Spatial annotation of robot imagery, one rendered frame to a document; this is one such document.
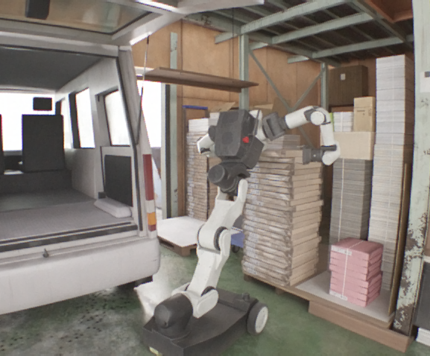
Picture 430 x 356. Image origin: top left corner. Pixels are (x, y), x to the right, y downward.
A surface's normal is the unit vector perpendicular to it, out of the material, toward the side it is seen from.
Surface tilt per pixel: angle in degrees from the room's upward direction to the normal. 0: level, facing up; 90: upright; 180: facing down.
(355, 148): 90
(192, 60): 90
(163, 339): 90
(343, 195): 90
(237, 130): 79
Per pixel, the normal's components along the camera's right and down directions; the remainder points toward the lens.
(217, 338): 0.61, 0.09
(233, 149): -0.66, -0.10
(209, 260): -0.50, -0.44
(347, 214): -0.77, 0.07
